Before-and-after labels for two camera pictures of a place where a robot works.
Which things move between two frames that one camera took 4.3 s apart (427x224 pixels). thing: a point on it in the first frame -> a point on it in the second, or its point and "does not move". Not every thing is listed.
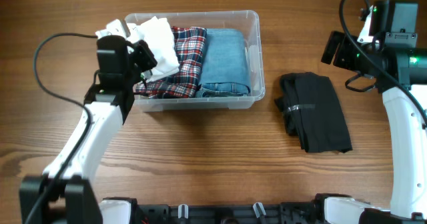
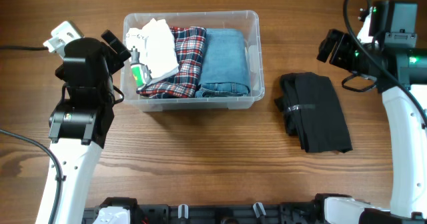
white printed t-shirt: [156, 34] does not move
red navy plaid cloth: [189, 49] does not move
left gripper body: [141, 59] -> [114, 64]
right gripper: [341, 57] does not move
